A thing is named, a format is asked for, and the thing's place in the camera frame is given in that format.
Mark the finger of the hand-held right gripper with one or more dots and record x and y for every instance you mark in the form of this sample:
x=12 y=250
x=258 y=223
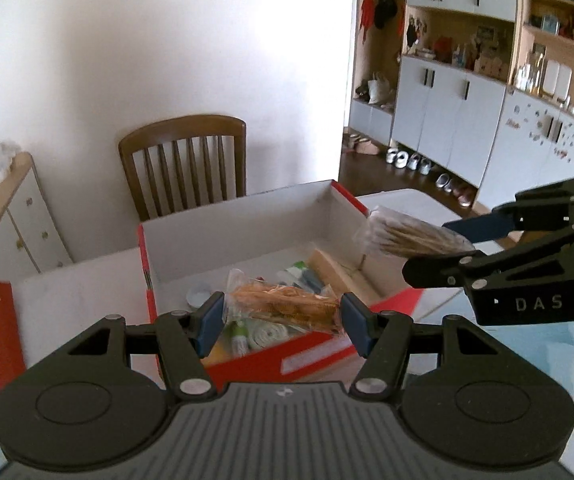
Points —
x=482 y=226
x=437 y=272

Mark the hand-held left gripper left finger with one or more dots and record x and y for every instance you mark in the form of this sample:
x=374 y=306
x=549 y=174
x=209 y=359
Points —
x=212 y=320

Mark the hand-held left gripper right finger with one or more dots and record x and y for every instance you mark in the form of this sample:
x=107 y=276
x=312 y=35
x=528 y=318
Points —
x=354 y=325

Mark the bag of wooden sticks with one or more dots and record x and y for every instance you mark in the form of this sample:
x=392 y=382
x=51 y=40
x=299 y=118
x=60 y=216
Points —
x=407 y=235

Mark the orange strands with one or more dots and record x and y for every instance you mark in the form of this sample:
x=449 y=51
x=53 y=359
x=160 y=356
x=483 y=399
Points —
x=277 y=302

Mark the red cardboard box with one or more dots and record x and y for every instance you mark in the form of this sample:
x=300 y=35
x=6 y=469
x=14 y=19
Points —
x=247 y=230

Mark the white round lid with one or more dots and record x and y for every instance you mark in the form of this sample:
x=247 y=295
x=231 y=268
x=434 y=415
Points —
x=199 y=297

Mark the green white small bottle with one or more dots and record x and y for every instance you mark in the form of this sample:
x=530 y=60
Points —
x=239 y=337

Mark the green white tube pack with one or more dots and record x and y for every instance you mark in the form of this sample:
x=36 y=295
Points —
x=297 y=272

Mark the row of small shoes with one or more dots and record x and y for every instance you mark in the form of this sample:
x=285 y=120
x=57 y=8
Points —
x=412 y=161

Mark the beige slippers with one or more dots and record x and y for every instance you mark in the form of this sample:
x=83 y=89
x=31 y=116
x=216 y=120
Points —
x=364 y=146

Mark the white rounded container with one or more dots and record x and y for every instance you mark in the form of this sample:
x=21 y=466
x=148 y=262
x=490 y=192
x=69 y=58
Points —
x=557 y=80

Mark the white bag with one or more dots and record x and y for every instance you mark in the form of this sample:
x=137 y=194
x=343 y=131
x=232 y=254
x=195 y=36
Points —
x=381 y=87

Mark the brown wooden chair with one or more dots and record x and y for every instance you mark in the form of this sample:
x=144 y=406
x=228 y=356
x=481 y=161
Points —
x=182 y=130

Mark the white wooden sideboard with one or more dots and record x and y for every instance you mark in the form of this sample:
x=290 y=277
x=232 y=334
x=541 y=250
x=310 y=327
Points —
x=27 y=220

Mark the black hat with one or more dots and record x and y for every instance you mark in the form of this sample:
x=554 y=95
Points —
x=384 y=7

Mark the red hanging garment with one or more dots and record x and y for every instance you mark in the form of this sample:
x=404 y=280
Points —
x=366 y=10

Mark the white wooden wall cabinet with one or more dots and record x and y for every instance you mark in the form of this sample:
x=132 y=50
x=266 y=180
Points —
x=442 y=110

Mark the photo frame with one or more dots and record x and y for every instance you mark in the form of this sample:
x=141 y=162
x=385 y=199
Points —
x=487 y=32

